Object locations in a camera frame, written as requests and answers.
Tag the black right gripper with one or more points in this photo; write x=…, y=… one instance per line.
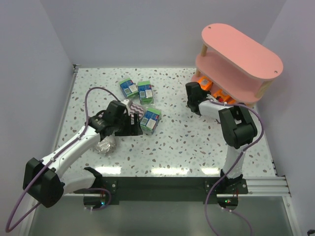
x=192, y=97

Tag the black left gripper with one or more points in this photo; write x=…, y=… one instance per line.
x=128, y=125

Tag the green sponge pack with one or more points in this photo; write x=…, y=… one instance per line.
x=150, y=120
x=145, y=92
x=128, y=88

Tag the orange sponge box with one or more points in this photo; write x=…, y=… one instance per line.
x=231, y=101
x=221, y=96
x=205, y=83

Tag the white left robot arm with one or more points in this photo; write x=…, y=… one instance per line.
x=43, y=179

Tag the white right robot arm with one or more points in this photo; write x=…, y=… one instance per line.
x=237, y=126

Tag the pink three-tier shelf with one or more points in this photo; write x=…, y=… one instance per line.
x=235, y=63

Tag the purple striped sponge in wrap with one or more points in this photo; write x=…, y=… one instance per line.
x=134, y=108

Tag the grey scrubber in wrap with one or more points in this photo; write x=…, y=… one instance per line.
x=106, y=146

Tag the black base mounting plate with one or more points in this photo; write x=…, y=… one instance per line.
x=171, y=189

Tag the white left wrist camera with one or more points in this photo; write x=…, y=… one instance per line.
x=126, y=102

